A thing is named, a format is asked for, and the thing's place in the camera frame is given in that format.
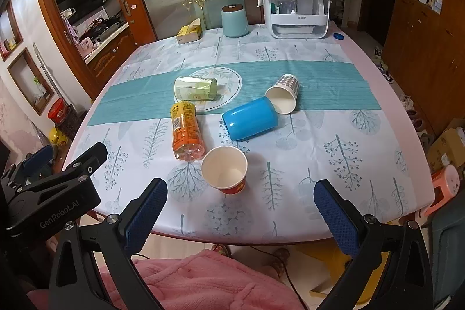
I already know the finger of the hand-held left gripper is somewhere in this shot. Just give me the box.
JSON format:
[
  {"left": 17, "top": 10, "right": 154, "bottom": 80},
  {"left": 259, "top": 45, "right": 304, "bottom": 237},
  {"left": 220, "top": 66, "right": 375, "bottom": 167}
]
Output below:
[
  {"left": 20, "top": 145, "right": 55, "bottom": 174},
  {"left": 47, "top": 142, "right": 108, "bottom": 192}
]

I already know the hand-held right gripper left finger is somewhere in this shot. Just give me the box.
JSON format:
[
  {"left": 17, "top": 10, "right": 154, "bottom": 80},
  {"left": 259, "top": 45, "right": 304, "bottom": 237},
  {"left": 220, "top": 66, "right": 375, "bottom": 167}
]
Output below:
[{"left": 46, "top": 178, "right": 168, "bottom": 310}]

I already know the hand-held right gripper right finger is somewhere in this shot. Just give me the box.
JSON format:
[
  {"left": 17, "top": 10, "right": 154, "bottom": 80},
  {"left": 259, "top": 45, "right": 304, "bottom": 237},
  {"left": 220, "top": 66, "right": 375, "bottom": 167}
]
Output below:
[{"left": 313, "top": 179, "right": 439, "bottom": 310}]

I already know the red paper cup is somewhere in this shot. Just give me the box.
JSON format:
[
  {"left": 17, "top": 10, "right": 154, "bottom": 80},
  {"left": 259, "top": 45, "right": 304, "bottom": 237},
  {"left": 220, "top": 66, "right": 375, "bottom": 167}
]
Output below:
[{"left": 201, "top": 146, "right": 248, "bottom": 196}]

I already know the pale green cup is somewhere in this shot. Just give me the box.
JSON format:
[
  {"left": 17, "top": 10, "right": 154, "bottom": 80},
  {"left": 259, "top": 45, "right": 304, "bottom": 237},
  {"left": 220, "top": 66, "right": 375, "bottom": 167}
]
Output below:
[{"left": 174, "top": 76, "right": 219, "bottom": 102}]

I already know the blue plastic cup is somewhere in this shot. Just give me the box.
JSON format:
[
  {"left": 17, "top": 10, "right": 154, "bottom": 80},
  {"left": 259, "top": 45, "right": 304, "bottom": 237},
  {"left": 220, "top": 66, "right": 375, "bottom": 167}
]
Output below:
[{"left": 221, "top": 96, "right": 280, "bottom": 141}]

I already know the checkered paper cup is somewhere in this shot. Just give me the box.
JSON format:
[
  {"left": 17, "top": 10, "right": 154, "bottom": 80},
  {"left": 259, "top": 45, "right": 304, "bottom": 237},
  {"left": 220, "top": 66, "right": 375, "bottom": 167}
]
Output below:
[{"left": 265, "top": 74, "right": 301, "bottom": 114}]

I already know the yellow jar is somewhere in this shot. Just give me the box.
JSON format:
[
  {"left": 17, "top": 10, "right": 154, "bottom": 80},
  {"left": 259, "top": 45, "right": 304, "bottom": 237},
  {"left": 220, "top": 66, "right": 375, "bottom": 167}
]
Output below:
[{"left": 49, "top": 126, "right": 71, "bottom": 147}]

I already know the red lid jar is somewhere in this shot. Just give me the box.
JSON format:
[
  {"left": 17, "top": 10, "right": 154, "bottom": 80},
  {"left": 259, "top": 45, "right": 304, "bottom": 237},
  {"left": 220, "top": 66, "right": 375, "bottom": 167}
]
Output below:
[{"left": 48, "top": 98, "right": 73, "bottom": 123}]

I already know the yellow stool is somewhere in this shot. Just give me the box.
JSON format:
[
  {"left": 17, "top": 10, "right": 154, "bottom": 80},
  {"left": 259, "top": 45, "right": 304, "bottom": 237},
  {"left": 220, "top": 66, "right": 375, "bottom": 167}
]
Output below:
[{"left": 301, "top": 245, "right": 360, "bottom": 296}]

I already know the pink fleece clothing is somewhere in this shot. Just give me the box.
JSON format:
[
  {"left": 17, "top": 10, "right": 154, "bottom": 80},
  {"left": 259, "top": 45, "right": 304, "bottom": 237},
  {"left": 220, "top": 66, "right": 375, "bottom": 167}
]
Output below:
[{"left": 27, "top": 248, "right": 309, "bottom": 310}]

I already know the orange drink bottle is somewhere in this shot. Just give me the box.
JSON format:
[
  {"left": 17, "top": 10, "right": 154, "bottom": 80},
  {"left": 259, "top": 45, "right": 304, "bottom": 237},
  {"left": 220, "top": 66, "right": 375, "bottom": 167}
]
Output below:
[{"left": 171, "top": 100, "right": 206, "bottom": 162}]

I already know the leaf print tablecloth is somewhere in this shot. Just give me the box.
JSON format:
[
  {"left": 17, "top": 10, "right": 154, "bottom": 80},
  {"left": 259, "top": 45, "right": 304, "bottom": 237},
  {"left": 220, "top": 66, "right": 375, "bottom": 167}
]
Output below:
[{"left": 65, "top": 25, "right": 418, "bottom": 247}]

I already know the wooden kitchen base cabinet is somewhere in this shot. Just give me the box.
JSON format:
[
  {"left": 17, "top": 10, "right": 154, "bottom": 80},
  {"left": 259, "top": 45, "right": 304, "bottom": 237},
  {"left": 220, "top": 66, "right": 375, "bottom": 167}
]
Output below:
[{"left": 85, "top": 25, "right": 137, "bottom": 89}]

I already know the pink plastic stool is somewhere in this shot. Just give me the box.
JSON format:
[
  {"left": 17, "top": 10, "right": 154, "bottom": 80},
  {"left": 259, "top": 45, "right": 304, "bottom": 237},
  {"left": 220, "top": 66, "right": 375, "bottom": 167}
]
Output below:
[{"left": 418, "top": 165, "right": 461, "bottom": 218}]

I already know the grey green plastic bin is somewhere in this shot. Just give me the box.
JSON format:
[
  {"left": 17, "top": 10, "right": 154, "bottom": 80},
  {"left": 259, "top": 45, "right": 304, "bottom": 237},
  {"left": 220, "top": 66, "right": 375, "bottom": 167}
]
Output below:
[{"left": 432, "top": 212, "right": 465, "bottom": 296}]

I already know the pair of slippers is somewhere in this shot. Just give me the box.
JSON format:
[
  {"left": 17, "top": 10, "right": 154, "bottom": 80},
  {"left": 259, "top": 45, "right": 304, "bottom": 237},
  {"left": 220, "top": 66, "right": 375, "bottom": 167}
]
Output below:
[{"left": 400, "top": 96, "right": 425, "bottom": 131}]

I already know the cardboard box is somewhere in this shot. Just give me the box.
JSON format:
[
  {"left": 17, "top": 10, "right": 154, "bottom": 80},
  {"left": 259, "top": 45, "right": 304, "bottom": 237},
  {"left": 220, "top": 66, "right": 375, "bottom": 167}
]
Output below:
[{"left": 425, "top": 128, "right": 465, "bottom": 173}]

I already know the pair of shoes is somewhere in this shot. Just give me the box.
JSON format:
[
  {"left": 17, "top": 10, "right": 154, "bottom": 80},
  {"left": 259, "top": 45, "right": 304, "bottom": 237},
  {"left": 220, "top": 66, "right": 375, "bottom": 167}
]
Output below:
[{"left": 374, "top": 46, "right": 395, "bottom": 83}]

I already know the yellow tissue box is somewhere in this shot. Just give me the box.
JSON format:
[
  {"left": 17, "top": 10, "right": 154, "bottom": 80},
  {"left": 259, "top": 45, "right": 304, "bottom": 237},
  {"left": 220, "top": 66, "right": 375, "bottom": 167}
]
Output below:
[{"left": 176, "top": 18, "right": 203, "bottom": 45}]

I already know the wooden floor cabinet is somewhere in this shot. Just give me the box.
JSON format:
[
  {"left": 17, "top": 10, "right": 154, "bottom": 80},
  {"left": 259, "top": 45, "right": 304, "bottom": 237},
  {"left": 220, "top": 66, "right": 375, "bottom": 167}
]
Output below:
[{"left": 383, "top": 0, "right": 465, "bottom": 136}]

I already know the white storage box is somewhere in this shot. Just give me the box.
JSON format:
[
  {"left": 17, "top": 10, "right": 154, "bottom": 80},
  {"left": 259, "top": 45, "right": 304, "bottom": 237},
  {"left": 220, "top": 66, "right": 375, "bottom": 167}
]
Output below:
[{"left": 262, "top": 0, "right": 331, "bottom": 40}]

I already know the teal canister with brown lid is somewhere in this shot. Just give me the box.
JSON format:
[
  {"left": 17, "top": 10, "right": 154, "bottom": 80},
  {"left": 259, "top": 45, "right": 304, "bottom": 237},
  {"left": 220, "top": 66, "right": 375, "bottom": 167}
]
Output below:
[{"left": 221, "top": 4, "right": 251, "bottom": 38}]

